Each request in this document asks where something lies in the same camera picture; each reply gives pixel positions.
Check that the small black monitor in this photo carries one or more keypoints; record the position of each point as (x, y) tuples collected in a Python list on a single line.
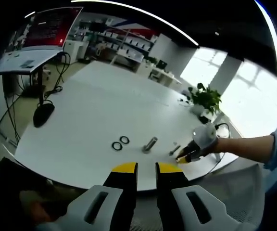
[(162, 64)]

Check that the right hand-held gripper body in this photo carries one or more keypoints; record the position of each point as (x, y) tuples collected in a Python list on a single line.
[(205, 137)]

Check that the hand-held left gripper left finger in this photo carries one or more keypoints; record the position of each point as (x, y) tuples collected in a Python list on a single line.
[(121, 192)]

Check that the potted green plant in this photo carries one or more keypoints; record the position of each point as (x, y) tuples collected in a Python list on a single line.
[(204, 98)]

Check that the white storage shelves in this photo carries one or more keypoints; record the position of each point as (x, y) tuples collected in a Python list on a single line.
[(124, 41)]

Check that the red screen monitor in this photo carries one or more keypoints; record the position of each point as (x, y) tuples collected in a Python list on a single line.
[(49, 26)]

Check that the small threaded stud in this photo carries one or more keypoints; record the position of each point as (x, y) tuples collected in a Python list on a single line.
[(174, 150)]

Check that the ceiling light strip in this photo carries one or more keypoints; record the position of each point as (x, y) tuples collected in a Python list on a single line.
[(141, 13), (274, 38)]

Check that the white standing desk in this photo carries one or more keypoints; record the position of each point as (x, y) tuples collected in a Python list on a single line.
[(28, 60)]

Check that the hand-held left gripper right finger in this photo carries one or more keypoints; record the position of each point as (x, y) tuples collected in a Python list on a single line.
[(169, 192)]

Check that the grey mesh chair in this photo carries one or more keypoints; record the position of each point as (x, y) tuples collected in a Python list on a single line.
[(244, 207)]

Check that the large threaded stud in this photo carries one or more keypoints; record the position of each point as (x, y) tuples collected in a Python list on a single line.
[(150, 144)]

